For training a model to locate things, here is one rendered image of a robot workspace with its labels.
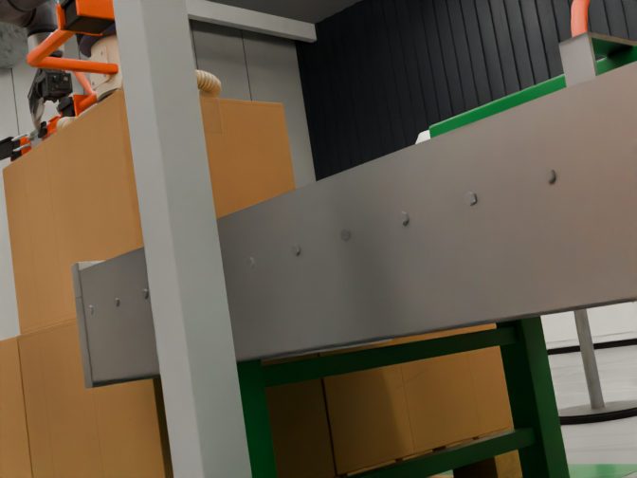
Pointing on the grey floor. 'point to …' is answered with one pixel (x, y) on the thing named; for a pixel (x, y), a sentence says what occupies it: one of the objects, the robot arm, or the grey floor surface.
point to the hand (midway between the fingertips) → (52, 131)
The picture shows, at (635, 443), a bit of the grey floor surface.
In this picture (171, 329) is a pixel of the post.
